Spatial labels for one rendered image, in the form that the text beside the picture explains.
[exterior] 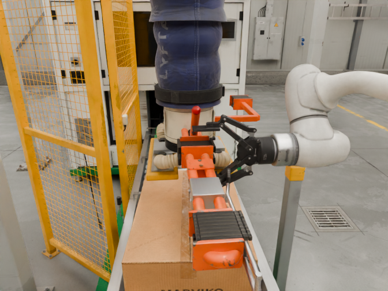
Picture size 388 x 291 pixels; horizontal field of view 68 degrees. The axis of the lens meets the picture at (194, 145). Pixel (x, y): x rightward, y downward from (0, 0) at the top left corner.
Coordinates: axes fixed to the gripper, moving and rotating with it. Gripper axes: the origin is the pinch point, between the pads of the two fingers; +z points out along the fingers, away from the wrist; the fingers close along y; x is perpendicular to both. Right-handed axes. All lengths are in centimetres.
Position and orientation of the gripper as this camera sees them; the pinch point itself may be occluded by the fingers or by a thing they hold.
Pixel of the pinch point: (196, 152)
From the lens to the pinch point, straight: 76.6
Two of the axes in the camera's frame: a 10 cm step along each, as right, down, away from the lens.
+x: -0.9, -3.6, 9.3
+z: -10.0, 0.4, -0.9
